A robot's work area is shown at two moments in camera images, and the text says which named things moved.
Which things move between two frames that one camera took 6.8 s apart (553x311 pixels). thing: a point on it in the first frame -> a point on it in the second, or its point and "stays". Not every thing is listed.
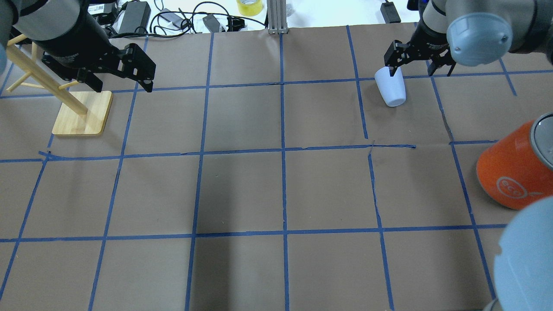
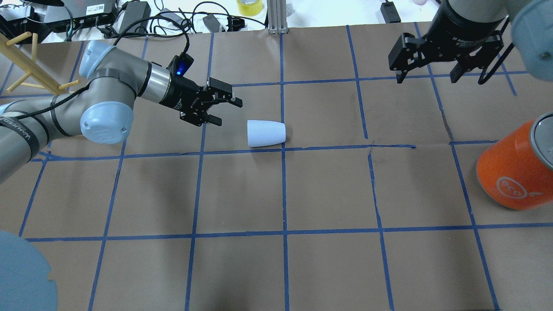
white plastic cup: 392,89 -> 262,133
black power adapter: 136,14 stays
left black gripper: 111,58 -> 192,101
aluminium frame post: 277,22 stays
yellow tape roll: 250,7 stays
